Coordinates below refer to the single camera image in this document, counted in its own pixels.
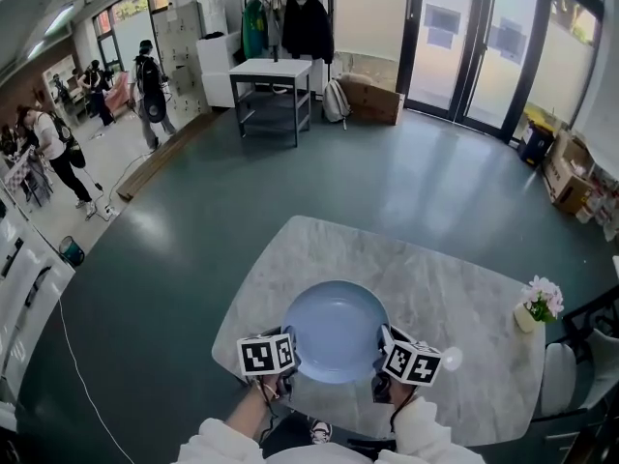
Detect black bin with yellow lid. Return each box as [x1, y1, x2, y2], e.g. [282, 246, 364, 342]
[516, 108, 556, 166]

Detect green jacket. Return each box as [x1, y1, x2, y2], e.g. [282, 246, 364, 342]
[241, 0, 270, 60]

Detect white shelf unit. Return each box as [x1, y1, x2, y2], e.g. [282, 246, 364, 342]
[0, 200, 76, 405]

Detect grey table with white top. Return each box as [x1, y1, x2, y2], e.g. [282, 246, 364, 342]
[228, 58, 313, 148]

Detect teal bucket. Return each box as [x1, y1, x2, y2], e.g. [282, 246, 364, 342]
[58, 235, 87, 266]

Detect black framed glass door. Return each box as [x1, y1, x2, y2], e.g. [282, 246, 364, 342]
[398, 0, 605, 144]

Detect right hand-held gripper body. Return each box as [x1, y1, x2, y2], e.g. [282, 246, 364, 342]
[369, 325, 444, 405]

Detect beige metal lockers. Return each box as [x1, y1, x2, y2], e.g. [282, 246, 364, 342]
[152, 0, 212, 130]

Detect person's left hand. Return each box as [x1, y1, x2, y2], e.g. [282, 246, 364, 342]
[254, 373, 283, 402]

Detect person's white sweater torso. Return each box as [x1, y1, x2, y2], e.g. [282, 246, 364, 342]
[260, 441, 388, 464]

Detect white storage box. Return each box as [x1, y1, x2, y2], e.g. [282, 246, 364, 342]
[195, 0, 243, 38]

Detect white cabinet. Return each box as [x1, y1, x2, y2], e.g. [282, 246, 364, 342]
[195, 31, 243, 110]

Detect white floor cable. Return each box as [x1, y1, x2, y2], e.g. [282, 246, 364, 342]
[57, 297, 136, 464]

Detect grey chair with black legs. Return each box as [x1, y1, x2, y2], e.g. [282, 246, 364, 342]
[531, 329, 619, 420]

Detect person's right sneaker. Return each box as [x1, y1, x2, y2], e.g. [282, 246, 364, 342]
[309, 418, 334, 445]

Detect large brown cardboard box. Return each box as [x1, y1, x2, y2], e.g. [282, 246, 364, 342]
[338, 72, 406, 126]

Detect person's right forearm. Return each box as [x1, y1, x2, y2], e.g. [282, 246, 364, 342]
[376, 384, 478, 464]

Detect grey marble dining table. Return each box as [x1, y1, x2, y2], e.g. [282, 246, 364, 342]
[211, 215, 547, 449]

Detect person's left forearm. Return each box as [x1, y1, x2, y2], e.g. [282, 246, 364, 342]
[176, 389, 277, 464]

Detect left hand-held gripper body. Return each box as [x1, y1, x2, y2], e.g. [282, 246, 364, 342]
[235, 325, 298, 404]

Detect light grey backpack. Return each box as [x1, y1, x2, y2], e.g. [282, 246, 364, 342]
[322, 78, 352, 130]

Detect light blue round plate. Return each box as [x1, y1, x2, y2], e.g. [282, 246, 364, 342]
[280, 280, 391, 385]

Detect open printed cardboard box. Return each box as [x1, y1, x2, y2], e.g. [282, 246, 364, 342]
[541, 130, 599, 215]

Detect pink flowers in white pot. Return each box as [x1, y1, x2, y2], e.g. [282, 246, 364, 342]
[513, 275, 566, 334]

